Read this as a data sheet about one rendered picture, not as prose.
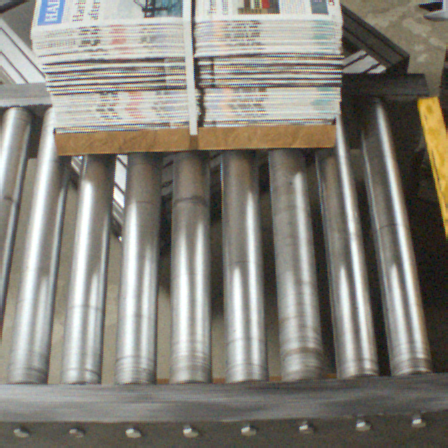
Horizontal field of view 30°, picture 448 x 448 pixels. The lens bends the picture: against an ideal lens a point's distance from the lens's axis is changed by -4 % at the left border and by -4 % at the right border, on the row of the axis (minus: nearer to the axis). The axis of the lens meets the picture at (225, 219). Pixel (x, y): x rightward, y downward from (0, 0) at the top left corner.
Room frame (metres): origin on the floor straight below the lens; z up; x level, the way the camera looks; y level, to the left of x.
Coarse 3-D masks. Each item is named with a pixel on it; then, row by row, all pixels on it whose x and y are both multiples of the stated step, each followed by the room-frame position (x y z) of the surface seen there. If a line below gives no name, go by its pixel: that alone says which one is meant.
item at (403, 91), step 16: (352, 80) 0.92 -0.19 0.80; (368, 80) 0.92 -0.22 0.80; (384, 80) 0.92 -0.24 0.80; (400, 80) 0.92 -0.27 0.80; (416, 80) 0.92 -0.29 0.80; (0, 96) 0.91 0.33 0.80; (16, 96) 0.91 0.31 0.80; (32, 96) 0.91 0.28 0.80; (48, 96) 0.91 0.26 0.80; (352, 96) 0.89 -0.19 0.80; (368, 96) 0.89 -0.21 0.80; (384, 96) 0.89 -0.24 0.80; (400, 96) 0.89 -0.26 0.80; (416, 96) 0.89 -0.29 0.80; (0, 112) 0.89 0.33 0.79; (32, 112) 0.89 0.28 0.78; (352, 112) 0.89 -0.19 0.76; (400, 112) 0.89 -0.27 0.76; (416, 112) 0.89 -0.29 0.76; (352, 128) 0.89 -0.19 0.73; (400, 128) 0.89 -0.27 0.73; (416, 128) 0.89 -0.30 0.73; (32, 144) 0.89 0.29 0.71; (352, 144) 0.89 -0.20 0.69; (400, 144) 0.89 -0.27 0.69; (416, 144) 0.89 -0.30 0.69
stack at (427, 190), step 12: (444, 72) 1.17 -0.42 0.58; (444, 84) 1.17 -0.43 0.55; (444, 96) 1.17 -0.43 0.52; (444, 108) 1.16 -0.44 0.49; (444, 120) 1.17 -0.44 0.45; (432, 168) 1.17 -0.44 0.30; (432, 180) 1.17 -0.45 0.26; (420, 192) 1.17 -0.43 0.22; (432, 192) 1.16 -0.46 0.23; (432, 204) 1.16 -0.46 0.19; (420, 216) 1.17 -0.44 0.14; (420, 228) 1.16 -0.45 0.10; (432, 228) 1.15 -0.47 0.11; (444, 228) 1.14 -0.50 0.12; (420, 240) 1.16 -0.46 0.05; (432, 240) 1.15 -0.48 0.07; (444, 240) 1.14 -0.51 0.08; (420, 252) 1.16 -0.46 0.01; (432, 252) 1.15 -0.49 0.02; (444, 252) 1.14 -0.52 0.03
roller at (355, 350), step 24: (336, 120) 0.84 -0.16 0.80; (336, 144) 0.79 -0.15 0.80; (336, 168) 0.75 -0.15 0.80; (336, 192) 0.71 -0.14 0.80; (336, 216) 0.67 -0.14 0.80; (336, 240) 0.63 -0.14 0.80; (360, 240) 0.63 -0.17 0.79; (336, 264) 0.60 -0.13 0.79; (360, 264) 0.59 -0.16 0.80; (336, 288) 0.56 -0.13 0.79; (360, 288) 0.56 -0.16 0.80; (336, 312) 0.53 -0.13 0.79; (360, 312) 0.52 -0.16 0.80; (336, 336) 0.50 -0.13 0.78; (360, 336) 0.49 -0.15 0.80; (336, 360) 0.47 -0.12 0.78; (360, 360) 0.46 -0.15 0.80
